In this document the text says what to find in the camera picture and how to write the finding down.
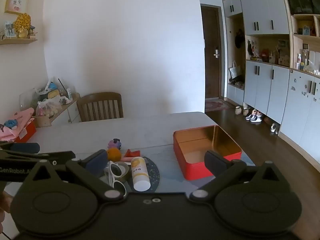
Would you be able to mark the dark oval mat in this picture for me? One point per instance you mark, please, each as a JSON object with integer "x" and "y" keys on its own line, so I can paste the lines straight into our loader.
{"x": 155, "y": 175}

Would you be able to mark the orange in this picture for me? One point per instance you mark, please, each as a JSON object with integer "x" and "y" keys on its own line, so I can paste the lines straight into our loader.
{"x": 114, "y": 154}

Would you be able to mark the brown cardboard box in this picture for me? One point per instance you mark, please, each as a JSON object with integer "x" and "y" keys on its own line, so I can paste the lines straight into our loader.
{"x": 42, "y": 121}

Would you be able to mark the person's left hand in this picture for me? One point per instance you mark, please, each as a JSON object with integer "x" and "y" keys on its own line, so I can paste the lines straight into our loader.
{"x": 4, "y": 202}

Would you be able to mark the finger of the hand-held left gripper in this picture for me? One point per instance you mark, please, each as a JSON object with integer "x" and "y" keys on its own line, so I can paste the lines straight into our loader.
{"x": 60, "y": 156}
{"x": 26, "y": 148}

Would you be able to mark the white yellow bottle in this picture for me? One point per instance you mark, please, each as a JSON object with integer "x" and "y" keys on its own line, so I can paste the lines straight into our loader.
{"x": 140, "y": 172}

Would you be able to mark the white shoe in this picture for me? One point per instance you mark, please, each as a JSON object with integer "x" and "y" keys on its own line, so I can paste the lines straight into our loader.
{"x": 273, "y": 128}
{"x": 277, "y": 129}

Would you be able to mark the pink cloth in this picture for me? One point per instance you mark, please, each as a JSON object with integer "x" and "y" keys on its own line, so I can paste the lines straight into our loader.
{"x": 17, "y": 125}

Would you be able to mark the white tote bag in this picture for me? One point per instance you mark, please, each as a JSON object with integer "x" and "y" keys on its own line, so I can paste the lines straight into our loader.
{"x": 235, "y": 71}

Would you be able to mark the golden ornament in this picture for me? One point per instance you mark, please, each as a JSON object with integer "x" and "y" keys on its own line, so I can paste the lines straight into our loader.
{"x": 22, "y": 25}

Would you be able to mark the brown door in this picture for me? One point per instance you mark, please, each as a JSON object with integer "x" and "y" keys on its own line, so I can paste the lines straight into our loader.
{"x": 211, "y": 55}

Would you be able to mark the white sideboard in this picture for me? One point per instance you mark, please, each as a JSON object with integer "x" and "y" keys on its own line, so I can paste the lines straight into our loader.
{"x": 67, "y": 112}

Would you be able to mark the pink sticky note pad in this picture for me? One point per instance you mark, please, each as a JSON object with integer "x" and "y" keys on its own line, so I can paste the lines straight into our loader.
{"x": 126, "y": 159}

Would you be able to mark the blue plush toy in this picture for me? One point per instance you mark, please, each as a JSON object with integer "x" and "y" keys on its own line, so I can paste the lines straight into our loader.
{"x": 11, "y": 123}

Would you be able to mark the wooden chair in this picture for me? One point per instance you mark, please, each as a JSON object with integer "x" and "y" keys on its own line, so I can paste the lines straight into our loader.
{"x": 100, "y": 107}

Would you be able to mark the clear glass jar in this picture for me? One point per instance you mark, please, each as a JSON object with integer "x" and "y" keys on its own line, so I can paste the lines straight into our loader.
{"x": 27, "y": 100}

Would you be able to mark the red toy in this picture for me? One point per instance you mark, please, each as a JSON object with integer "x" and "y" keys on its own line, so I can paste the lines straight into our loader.
{"x": 133, "y": 153}

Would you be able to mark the red cardboard box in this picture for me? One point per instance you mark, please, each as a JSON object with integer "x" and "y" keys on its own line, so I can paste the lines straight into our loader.
{"x": 27, "y": 133}

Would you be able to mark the red ornament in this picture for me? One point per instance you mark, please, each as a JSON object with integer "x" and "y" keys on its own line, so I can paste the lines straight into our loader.
{"x": 265, "y": 55}

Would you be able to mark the brown shoe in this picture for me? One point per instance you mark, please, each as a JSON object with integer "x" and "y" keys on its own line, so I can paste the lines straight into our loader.
{"x": 267, "y": 120}

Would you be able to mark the wooden wall shelf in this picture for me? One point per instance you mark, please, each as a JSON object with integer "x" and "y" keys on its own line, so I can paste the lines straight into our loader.
{"x": 20, "y": 41}

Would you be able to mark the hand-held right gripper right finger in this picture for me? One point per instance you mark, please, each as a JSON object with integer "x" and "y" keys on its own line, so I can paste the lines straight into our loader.
{"x": 214, "y": 162}

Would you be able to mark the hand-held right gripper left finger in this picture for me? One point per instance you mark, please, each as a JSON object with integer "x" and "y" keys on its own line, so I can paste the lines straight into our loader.
{"x": 96, "y": 160}

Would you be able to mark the framed picture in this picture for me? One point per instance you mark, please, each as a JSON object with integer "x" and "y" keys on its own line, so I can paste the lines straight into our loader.
{"x": 16, "y": 2}

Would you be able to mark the tape roll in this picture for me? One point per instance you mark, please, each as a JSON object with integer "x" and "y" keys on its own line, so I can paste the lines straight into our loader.
{"x": 125, "y": 172}

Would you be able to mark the patterned rug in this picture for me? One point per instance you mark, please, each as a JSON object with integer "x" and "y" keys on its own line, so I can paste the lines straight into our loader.
{"x": 217, "y": 105}

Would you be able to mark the beige shoe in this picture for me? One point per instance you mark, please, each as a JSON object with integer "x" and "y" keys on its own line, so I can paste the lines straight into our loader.
{"x": 237, "y": 110}
{"x": 245, "y": 111}

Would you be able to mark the black white sneaker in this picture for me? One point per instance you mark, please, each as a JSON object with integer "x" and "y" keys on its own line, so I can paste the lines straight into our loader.
{"x": 250, "y": 116}
{"x": 256, "y": 118}

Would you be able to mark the plastic bag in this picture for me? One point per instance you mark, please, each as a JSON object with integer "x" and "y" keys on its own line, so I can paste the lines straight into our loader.
{"x": 48, "y": 107}

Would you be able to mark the white sunglasses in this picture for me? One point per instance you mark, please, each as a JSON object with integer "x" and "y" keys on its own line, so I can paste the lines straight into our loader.
{"x": 117, "y": 180}

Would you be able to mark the white wall cabinet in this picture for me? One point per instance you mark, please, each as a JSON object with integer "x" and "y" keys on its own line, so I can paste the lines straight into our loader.
{"x": 275, "y": 92}

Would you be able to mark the red tin box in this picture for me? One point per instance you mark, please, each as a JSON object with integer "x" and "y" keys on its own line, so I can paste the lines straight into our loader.
{"x": 200, "y": 166}

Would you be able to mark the dark figurine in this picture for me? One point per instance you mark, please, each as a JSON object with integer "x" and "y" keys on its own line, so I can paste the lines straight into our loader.
{"x": 250, "y": 50}

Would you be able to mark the purple toy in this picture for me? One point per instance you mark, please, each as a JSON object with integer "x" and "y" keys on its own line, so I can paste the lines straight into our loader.
{"x": 115, "y": 143}

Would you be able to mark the small white bottle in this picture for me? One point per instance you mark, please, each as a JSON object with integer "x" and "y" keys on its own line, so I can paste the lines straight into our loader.
{"x": 299, "y": 62}

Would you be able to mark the photo card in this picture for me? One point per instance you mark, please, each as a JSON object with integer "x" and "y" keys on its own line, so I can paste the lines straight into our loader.
{"x": 9, "y": 29}

